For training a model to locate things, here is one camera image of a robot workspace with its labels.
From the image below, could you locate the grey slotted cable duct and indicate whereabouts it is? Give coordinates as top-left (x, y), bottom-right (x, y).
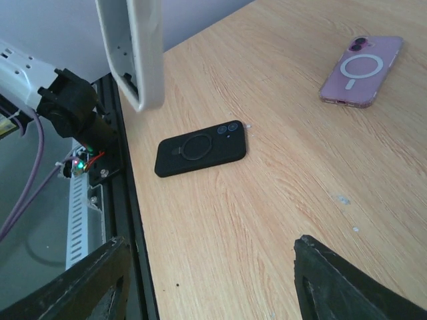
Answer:
top-left (65, 173), bottom-right (89, 270)

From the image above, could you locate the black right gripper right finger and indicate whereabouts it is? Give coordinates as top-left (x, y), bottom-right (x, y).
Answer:
top-left (294, 235), bottom-right (426, 320)

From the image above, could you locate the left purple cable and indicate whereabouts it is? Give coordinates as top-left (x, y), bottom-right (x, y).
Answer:
top-left (0, 113), bottom-right (84, 244)

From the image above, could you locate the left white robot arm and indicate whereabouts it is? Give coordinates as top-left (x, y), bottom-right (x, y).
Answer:
top-left (1, 41), bottom-right (117, 153)

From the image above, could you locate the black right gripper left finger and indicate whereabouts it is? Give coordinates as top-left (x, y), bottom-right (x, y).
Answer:
top-left (1, 237), bottom-right (131, 319)

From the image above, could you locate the pink phone in clear case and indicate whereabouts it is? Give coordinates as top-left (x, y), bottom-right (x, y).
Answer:
top-left (319, 35), bottom-right (404, 109)

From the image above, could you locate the black front mounting rail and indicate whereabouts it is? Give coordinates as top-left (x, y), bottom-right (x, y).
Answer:
top-left (93, 74), bottom-right (159, 319)

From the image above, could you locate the black phone in black case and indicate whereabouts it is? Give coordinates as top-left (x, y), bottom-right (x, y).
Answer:
top-left (154, 120), bottom-right (246, 177)

